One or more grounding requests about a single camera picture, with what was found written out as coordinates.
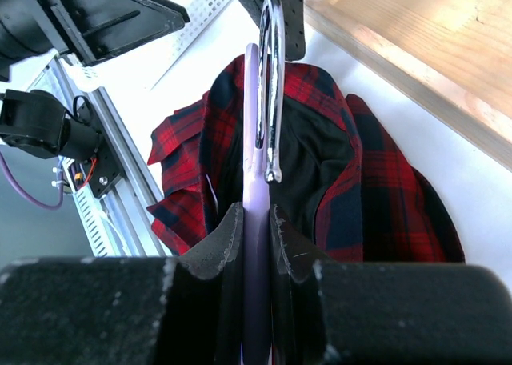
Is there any purple plastic hanger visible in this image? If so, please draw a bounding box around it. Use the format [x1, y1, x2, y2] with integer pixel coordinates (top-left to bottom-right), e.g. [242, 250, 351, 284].
[242, 0, 285, 364]

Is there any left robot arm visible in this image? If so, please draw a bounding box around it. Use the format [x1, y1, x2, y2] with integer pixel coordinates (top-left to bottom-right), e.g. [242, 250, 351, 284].
[1, 0, 190, 197]

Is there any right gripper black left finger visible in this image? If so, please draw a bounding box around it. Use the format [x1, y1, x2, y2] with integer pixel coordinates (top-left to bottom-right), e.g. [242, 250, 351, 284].
[1, 203, 244, 364]

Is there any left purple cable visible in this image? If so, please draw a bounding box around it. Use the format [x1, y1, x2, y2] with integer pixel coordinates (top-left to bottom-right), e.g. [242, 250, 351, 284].
[0, 148, 65, 212]

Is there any slotted cable duct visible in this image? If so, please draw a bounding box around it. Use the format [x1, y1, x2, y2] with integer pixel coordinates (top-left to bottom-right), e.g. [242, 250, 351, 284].
[74, 187, 121, 257]

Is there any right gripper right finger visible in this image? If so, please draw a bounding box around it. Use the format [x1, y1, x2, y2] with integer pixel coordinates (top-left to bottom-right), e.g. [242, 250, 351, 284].
[270, 207, 511, 364]

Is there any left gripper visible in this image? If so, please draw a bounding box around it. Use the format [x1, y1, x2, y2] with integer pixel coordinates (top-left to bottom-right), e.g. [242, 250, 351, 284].
[1, 0, 190, 81]

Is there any wooden clothes rack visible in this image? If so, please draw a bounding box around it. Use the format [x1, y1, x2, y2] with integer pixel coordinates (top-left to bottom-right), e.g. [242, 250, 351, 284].
[304, 0, 511, 167]

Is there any red plaid skirt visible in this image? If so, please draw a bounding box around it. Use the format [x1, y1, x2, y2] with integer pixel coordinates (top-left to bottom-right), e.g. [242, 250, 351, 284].
[149, 57, 465, 263]

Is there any aluminium mounting rail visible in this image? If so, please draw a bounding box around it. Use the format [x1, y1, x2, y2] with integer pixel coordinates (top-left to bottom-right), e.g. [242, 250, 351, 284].
[27, 56, 169, 258]

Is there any grey dotted garment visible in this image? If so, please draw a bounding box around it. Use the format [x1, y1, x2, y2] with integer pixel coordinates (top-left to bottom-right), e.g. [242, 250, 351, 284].
[238, 0, 306, 62]

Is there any white plastic basket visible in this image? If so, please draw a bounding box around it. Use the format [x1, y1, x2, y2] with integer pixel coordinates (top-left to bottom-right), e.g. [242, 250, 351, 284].
[60, 0, 231, 93]

